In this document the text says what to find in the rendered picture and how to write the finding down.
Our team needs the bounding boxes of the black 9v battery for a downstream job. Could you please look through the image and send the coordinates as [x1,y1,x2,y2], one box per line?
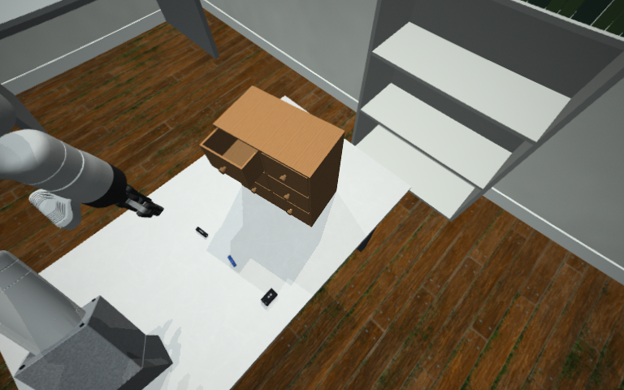
[261,288,278,306]

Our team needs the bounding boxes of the brown wooden drawer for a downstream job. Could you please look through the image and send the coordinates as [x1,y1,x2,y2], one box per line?
[201,128,264,188]
[244,182,275,204]
[262,153,309,197]
[256,172,270,189]
[273,193,310,225]
[268,175,310,212]

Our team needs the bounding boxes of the black aa battery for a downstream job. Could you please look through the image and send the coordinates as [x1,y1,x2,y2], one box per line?
[195,227,208,237]

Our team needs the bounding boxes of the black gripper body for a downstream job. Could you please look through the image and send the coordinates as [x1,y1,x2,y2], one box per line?
[81,165,139,208]

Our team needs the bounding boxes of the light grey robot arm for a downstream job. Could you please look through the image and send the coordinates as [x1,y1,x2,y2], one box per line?
[0,94,114,356]

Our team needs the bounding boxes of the brown wooden chest of drawers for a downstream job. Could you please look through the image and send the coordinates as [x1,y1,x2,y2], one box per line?
[213,86,345,227]

